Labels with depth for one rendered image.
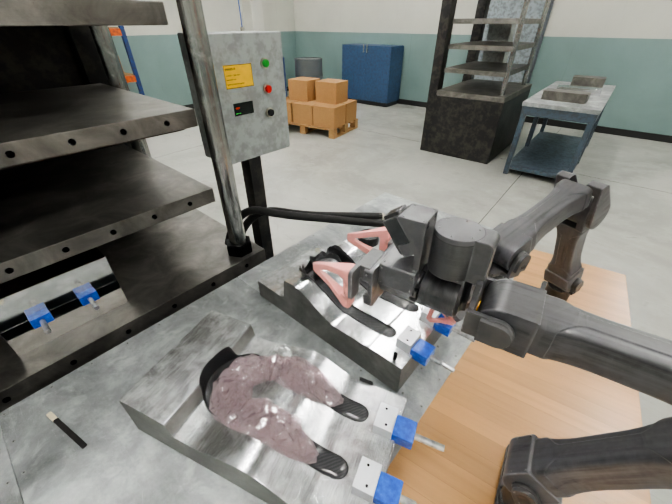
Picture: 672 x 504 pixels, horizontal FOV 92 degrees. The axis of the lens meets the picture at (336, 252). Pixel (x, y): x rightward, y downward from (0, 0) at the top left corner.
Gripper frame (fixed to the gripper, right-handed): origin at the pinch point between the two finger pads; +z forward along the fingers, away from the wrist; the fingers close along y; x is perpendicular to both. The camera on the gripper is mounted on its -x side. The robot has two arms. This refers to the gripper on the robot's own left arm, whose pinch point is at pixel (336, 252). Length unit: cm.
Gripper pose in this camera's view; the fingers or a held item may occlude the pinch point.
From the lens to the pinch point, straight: 51.8
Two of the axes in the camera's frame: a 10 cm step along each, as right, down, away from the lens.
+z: -8.4, -3.0, 4.6
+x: 0.1, 8.2, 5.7
